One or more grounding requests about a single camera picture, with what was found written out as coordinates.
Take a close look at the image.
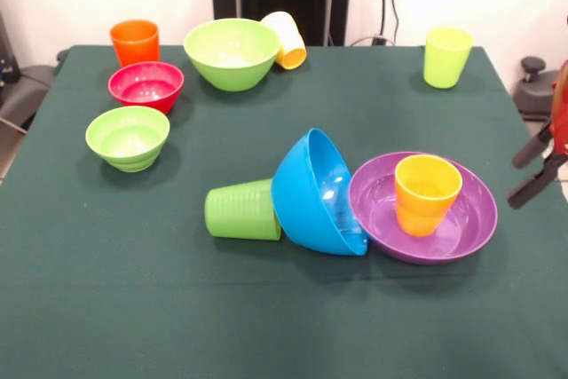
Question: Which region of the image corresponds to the small green bowl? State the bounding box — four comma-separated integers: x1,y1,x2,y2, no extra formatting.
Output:
84,106,171,173

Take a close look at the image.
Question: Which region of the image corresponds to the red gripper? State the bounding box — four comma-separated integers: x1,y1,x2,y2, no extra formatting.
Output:
507,58,568,210

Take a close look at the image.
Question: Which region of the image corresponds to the grey caster base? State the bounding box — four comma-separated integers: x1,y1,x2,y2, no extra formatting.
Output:
0,64,58,131

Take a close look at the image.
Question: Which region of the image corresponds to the large green bowl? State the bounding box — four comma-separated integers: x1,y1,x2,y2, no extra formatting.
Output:
183,18,282,92

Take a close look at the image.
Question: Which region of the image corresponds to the blue bowl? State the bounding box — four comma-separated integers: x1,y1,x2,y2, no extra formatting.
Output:
271,127,370,257

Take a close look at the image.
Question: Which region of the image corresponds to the pink bowl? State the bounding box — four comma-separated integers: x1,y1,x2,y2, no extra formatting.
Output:
107,61,185,114

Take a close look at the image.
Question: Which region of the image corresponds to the black caster base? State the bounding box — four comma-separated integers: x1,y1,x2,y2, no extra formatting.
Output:
513,56,561,122

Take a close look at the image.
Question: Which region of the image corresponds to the green cup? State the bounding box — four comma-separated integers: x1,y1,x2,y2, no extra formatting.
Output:
203,178,283,241

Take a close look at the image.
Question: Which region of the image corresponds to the orange cup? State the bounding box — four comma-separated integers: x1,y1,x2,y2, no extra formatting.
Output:
394,154,464,238

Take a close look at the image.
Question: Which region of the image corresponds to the purple bowl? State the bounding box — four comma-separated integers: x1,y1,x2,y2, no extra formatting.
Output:
348,151,499,266

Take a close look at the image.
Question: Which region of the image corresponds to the red-orange cup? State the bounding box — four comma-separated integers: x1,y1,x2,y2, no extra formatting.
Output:
109,19,161,68

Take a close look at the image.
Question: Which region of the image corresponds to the lime yellow cup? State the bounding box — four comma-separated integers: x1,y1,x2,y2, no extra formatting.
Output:
423,27,475,90

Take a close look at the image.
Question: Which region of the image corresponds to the dark green table cloth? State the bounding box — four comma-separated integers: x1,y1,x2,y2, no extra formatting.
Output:
0,44,568,379

